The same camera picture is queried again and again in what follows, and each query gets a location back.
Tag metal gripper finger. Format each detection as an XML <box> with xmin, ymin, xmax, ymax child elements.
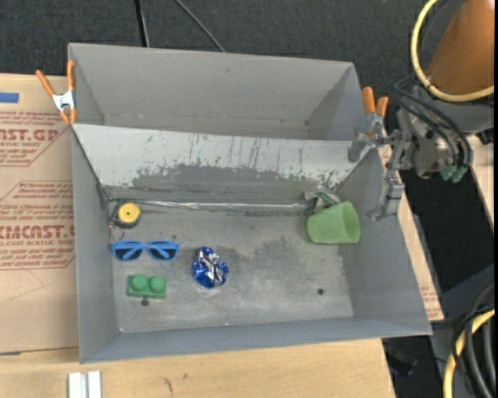
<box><xmin>365</xmin><ymin>171</ymin><xmax>407</xmax><ymax>222</ymax></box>
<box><xmin>347</xmin><ymin>131</ymin><xmax>398</xmax><ymax>162</ymax></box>

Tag white and green crumpled packet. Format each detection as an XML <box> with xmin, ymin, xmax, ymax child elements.
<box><xmin>304</xmin><ymin>186</ymin><xmax>342</xmax><ymax>213</ymax></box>

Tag green cup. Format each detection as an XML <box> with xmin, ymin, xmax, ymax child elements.
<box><xmin>306</xmin><ymin>200</ymin><xmax>362</xmax><ymax>245</ymax></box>

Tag grey metal bin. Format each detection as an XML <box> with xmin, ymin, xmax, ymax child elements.
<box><xmin>67</xmin><ymin>42</ymin><xmax>434</xmax><ymax>365</ymax></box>

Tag blue crumpled foil packet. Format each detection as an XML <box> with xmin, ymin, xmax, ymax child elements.
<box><xmin>191</xmin><ymin>245</ymin><xmax>230</xmax><ymax>290</ymax></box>

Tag blue sunglasses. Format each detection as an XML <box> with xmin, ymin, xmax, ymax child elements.
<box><xmin>110</xmin><ymin>240</ymin><xmax>181</xmax><ymax>262</ymax></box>

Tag yellow and black round disc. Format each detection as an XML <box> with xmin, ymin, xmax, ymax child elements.
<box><xmin>116</xmin><ymin>201</ymin><xmax>143</xmax><ymax>229</ymax></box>

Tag green toy brick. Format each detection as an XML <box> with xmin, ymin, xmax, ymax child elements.
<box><xmin>126</xmin><ymin>274</ymin><xmax>168</xmax><ymax>299</ymax></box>

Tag brown cardboard board red print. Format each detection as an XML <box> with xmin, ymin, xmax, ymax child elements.
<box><xmin>0</xmin><ymin>71</ymin><xmax>446</xmax><ymax>358</ymax></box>

